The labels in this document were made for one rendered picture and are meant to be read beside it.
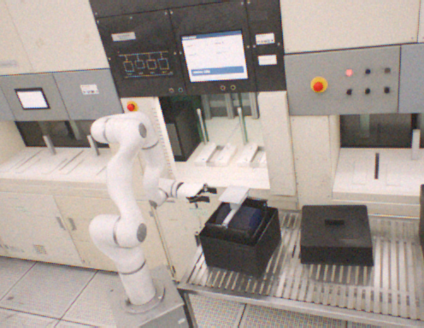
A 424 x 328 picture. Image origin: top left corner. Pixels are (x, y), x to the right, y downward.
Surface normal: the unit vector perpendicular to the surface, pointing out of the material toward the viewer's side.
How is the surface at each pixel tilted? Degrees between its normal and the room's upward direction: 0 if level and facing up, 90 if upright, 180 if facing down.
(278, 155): 90
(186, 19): 90
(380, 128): 90
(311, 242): 0
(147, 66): 90
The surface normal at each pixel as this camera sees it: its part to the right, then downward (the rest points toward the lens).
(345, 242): -0.18, -0.86
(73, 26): -0.34, 0.51
